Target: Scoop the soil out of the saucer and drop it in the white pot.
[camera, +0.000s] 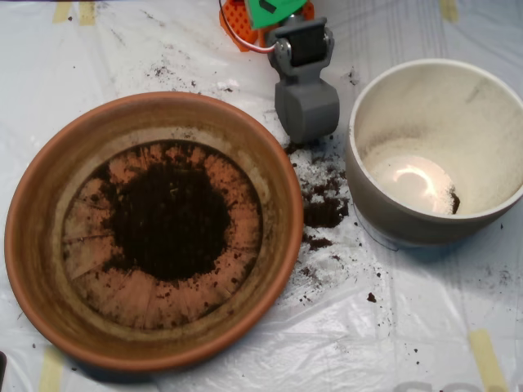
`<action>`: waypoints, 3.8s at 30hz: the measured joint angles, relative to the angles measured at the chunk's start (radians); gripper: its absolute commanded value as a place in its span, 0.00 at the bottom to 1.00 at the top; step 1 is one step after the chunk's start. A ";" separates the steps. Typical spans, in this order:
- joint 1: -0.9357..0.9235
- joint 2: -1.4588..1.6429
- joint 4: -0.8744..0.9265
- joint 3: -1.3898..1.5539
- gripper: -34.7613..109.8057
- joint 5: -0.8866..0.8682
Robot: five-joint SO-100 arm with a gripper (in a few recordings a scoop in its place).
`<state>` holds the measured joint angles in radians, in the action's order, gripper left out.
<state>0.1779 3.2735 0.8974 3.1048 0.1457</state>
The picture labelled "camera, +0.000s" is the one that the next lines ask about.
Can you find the large dark soil pile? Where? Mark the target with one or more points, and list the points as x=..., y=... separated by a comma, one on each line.
x=171, y=220

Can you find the scattered spilled dark soil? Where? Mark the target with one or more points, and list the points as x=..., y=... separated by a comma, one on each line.
x=323, y=214

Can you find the clear plastic sheet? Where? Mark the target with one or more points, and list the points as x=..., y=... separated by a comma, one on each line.
x=367, y=347

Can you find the small dark brown crumb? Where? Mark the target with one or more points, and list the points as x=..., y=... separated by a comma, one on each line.
x=371, y=297

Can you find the small dark soil pile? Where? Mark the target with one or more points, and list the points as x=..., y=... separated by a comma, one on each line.
x=454, y=204

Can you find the black object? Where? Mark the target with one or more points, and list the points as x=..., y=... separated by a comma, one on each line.
x=2, y=371

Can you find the beige masking tape strip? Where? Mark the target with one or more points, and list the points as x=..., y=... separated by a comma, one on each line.
x=61, y=12
x=87, y=13
x=486, y=359
x=51, y=371
x=448, y=10

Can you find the terracotta clay dish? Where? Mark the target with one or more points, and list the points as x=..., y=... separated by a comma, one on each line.
x=41, y=245

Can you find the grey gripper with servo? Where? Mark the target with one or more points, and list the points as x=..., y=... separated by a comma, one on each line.
x=309, y=135

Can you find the white ceramic pot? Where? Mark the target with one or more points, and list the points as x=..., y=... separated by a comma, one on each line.
x=429, y=106

